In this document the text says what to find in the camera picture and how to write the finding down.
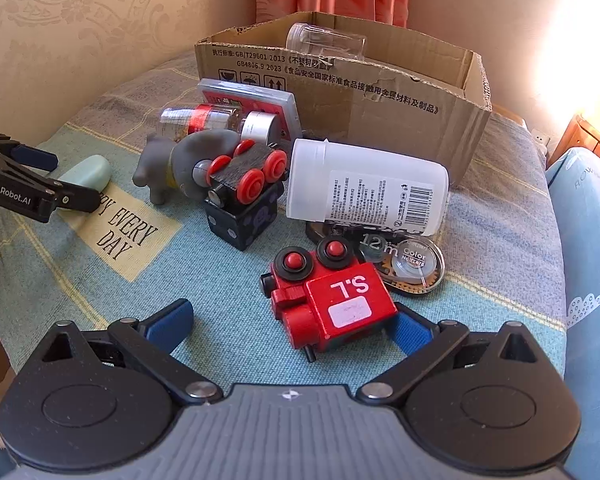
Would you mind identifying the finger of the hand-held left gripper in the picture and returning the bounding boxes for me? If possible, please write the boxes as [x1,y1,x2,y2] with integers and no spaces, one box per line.
[40,176,103,214]
[0,129,59,172]

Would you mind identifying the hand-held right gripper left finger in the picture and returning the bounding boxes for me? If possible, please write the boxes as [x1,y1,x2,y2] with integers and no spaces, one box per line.
[37,298,226,405]

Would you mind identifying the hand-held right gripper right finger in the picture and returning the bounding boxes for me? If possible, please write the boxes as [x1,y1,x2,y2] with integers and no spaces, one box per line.
[355,308,553,405]

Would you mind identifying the red toy train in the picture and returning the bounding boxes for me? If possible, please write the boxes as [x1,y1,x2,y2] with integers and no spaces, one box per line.
[260,236,398,363]

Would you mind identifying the round tape blister pack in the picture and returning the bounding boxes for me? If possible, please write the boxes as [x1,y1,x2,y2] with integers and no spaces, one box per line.
[355,230,446,297]

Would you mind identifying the grey elephant toy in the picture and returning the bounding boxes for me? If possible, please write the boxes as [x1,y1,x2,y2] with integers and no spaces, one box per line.
[132,129,241,206]

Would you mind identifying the dark blue toy train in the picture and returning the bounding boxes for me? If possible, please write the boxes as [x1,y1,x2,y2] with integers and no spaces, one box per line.
[192,139,288,253]

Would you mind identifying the white plastic bottle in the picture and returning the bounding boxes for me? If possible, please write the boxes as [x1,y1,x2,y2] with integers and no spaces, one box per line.
[285,138,451,237]

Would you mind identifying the cardboard box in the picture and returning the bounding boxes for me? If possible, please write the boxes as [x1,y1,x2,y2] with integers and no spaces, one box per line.
[194,11,493,186]

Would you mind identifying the clear capsule bottle silver lid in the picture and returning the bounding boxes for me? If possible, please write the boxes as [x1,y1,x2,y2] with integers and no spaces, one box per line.
[157,102,281,153]

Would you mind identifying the light blue floral cloth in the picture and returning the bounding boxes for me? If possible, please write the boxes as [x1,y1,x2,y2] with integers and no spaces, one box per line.
[545,147,600,480]

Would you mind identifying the clear plastic card case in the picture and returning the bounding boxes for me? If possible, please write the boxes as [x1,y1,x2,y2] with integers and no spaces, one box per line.
[196,78,302,141]

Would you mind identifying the clear plastic jar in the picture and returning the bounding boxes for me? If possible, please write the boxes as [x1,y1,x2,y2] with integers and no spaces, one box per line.
[285,22,368,63]

